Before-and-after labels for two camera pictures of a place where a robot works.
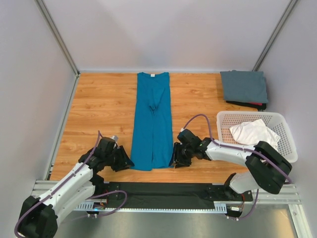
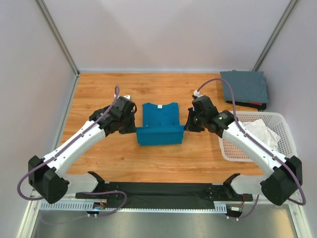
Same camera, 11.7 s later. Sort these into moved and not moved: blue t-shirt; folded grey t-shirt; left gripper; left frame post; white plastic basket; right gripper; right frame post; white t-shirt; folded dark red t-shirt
Moved: right gripper; blue t-shirt; left gripper
Not moved: right frame post; left frame post; white t-shirt; folded dark red t-shirt; folded grey t-shirt; white plastic basket
